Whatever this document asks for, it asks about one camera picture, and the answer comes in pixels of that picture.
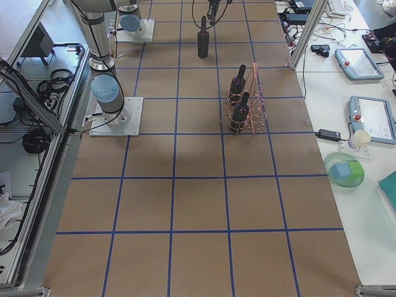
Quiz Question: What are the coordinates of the dark wine bottle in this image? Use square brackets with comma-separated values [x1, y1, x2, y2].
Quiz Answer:
[197, 16, 210, 59]

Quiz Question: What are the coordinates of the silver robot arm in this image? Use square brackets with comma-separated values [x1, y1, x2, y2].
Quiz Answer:
[70, 1, 131, 126]
[114, 1, 227, 43]

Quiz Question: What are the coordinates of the dark bottle in basket left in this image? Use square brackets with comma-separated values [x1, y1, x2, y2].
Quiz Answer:
[228, 64, 246, 107]

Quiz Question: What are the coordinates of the dark bottle in basket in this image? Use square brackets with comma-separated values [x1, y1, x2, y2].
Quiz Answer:
[228, 64, 246, 107]
[230, 92, 249, 134]

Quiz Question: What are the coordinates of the dark bottle in basket right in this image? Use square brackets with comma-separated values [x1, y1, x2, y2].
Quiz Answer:
[230, 92, 249, 134]

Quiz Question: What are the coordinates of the blue teach pendant far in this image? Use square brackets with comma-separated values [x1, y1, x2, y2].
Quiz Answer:
[335, 48, 384, 80]

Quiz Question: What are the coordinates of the blue teach pendant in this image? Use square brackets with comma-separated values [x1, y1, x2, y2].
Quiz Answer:
[348, 96, 395, 145]
[335, 48, 384, 80]

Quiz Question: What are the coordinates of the black power brick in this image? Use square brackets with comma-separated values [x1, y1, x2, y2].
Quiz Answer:
[315, 129, 341, 142]

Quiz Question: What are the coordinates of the blue teach pendant near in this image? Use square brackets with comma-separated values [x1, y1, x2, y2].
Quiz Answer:
[348, 96, 395, 145]

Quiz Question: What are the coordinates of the white paper cup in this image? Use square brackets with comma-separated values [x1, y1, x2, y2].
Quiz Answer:
[348, 130, 371, 150]

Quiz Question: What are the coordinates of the green bowl with blocks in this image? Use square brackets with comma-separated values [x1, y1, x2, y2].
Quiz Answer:
[324, 152, 364, 188]

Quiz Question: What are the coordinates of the teal book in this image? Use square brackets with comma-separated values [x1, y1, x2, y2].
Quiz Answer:
[379, 171, 396, 211]

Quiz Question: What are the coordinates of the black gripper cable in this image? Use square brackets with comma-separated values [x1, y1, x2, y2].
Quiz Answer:
[191, 0, 233, 31]

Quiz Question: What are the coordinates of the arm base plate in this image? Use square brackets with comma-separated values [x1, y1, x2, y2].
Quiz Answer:
[89, 97, 144, 137]
[116, 19, 155, 43]

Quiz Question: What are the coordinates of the copper wire wine basket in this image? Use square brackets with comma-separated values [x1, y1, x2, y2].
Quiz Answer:
[226, 62, 267, 135]

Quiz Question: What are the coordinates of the aluminium frame post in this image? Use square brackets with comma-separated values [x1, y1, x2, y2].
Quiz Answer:
[290, 0, 327, 70]

